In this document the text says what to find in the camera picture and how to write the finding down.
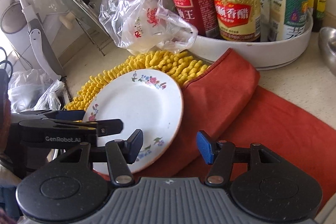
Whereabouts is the pot lid cream knob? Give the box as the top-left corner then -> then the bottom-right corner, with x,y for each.
59,12 -> 77,30

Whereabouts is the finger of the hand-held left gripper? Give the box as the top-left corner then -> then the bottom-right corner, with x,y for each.
51,119 -> 124,137
44,110 -> 86,122

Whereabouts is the red cloth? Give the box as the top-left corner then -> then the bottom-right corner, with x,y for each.
101,48 -> 336,214

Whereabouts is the white round tray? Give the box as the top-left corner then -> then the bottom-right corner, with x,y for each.
193,10 -> 314,71

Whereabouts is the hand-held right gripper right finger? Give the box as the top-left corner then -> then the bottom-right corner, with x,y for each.
197,130 -> 288,186

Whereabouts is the crumpled plastic bag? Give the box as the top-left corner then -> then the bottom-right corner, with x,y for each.
8,69 -> 66,113

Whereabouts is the wire lid rack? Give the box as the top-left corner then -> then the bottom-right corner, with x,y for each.
76,17 -> 114,56

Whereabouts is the clear plastic bag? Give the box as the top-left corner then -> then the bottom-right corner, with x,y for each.
98,0 -> 198,55

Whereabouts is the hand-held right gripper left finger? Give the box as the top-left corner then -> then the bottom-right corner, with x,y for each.
51,129 -> 144,186

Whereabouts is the white floral plate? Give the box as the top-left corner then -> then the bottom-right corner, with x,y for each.
82,69 -> 184,174

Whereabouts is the yellow chenille mat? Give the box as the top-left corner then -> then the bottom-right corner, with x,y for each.
64,49 -> 212,111

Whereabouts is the black cable loop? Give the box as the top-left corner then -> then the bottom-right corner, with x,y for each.
0,47 -> 14,76

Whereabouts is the steel bowl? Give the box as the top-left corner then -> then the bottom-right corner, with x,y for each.
318,27 -> 336,77

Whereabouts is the glass lid black knob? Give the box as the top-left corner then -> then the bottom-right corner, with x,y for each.
51,0 -> 112,37

